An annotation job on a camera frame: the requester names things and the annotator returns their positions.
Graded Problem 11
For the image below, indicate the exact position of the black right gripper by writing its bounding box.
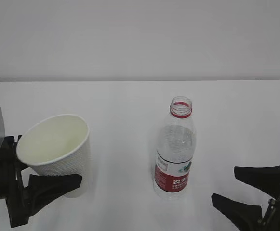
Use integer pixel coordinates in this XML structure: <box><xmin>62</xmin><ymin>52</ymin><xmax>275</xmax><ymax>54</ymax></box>
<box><xmin>211</xmin><ymin>165</ymin><xmax>280</xmax><ymax>231</ymax></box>

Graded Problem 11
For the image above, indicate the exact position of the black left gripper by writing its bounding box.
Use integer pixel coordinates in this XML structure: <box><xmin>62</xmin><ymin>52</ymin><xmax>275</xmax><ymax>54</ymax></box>
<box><xmin>0</xmin><ymin>136</ymin><xmax>82</xmax><ymax>228</ymax></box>

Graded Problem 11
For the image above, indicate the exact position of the white paper coffee cup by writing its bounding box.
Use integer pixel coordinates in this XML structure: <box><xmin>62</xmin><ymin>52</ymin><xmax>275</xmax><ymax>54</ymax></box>
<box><xmin>16</xmin><ymin>114</ymin><xmax>92</xmax><ymax>198</ymax></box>

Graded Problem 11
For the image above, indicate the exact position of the clear Nongfu Spring water bottle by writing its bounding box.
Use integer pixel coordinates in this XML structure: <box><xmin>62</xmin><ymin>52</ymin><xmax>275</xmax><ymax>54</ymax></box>
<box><xmin>153</xmin><ymin>96</ymin><xmax>197</xmax><ymax>200</ymax></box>

